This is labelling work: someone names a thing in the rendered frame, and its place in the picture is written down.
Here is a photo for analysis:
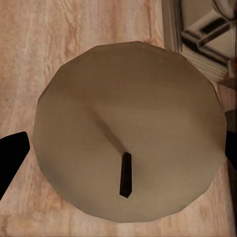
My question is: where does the pillar candle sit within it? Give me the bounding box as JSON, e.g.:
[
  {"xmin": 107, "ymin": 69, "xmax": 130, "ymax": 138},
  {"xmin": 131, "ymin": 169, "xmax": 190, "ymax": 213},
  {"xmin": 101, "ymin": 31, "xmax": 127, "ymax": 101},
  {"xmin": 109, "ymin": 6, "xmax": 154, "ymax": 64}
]
[{"xmin": 32, "ymin": 41, "xmax": 228, "ymax": 223}]

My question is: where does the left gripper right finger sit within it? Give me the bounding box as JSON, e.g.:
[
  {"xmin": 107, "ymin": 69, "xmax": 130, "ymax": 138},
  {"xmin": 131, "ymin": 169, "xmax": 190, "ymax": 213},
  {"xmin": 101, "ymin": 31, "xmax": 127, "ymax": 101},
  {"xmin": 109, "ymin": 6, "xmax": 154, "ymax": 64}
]
[{"xmin": 225, "ymin": 130, "xmax": 237, "ymax": 171}]

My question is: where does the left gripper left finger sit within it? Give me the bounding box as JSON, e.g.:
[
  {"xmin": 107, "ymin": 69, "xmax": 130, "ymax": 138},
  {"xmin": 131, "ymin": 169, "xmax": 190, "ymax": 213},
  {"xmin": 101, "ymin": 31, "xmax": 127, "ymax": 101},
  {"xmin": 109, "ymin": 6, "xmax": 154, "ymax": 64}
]
[{"xmin": 0, "ymin": 131, "xmax": 30, "ymax": 200}]

